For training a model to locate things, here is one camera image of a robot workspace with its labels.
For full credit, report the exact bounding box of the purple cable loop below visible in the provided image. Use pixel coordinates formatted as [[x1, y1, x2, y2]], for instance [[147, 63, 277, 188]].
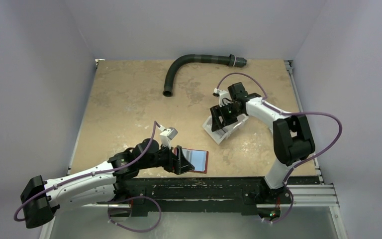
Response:
[[107, 195, 162, 232]]

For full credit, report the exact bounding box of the white plastic card box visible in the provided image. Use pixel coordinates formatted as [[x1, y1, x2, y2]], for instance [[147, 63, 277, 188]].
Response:
[[202, 115, 249, 145]]

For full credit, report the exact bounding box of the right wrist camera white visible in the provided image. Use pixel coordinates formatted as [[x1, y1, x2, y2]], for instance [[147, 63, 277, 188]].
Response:
[[213, 88, 233, 106]]

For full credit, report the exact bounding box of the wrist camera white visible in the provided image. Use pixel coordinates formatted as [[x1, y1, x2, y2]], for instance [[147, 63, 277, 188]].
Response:
[[159, 127, 178, 148], [213, 88, 233, 106]]

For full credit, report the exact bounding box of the red card holder wallet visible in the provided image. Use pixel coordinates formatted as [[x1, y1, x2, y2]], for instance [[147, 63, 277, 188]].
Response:
[[191, 149, 209, 174]]

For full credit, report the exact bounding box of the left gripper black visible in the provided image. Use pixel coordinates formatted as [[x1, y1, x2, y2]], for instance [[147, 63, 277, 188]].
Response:
[[139, 141, 193, 174]]

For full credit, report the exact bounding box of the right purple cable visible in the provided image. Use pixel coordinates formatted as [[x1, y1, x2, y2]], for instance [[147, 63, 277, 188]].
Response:
[[215, 72, 343, 185]]

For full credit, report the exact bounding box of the aluminium frame rail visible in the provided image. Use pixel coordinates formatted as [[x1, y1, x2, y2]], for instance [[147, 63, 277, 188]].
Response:
[[284, 60, 340, 207]]

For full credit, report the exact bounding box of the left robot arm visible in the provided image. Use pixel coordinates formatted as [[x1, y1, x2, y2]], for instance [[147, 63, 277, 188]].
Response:
[[14, 138, 194, 229]]

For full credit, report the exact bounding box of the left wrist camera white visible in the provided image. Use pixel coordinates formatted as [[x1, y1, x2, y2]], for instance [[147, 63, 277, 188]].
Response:
[[159, 127, 178, 148]]

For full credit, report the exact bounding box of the black front table rail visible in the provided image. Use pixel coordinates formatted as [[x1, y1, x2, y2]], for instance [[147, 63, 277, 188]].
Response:
[[95, 176, 307, 217]]

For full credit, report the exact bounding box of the white VIP card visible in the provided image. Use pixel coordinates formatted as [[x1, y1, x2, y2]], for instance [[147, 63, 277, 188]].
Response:
[[182, 148, 193, 164]]

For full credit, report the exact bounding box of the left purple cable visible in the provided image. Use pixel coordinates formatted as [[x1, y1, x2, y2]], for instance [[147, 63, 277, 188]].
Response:
[[13, 121, 161, 222]]

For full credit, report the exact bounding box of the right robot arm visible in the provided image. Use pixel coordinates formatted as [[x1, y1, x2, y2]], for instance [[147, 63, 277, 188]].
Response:
[[203, 82, 315, 203]]

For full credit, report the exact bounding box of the purple cable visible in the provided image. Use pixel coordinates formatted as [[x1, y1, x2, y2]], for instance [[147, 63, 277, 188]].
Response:
[[13, 121, 161, 222], [215, 72, 343, 185]]

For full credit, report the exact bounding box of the black curved hose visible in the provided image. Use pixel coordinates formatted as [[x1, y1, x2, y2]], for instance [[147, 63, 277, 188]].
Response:
[[162, 54, 248, 98]]

